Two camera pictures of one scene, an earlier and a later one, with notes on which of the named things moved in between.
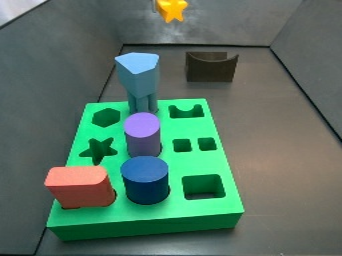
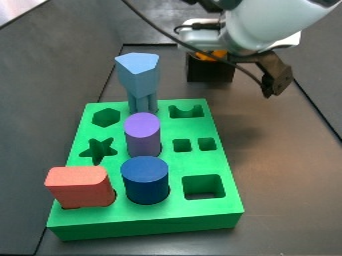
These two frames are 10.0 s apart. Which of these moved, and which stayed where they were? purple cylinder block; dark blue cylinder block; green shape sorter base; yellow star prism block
Moved: yellow star prism block
Stayed: green shape sorter base; purple cylinder block; dark blue cylinder block
